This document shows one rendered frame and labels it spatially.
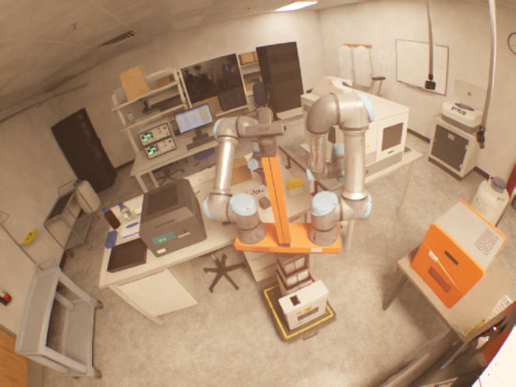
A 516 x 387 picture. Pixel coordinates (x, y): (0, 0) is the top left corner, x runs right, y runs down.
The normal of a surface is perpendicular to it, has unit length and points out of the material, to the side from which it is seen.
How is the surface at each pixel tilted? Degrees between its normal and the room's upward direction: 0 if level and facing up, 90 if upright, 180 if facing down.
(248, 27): 90
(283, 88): 90
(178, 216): 51
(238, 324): 0
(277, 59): 90
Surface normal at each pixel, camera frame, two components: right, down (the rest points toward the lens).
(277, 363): -0.19, -0.77
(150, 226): 0.14, -0.07
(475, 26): -0.92, 0.36
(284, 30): 0.33, 0.53
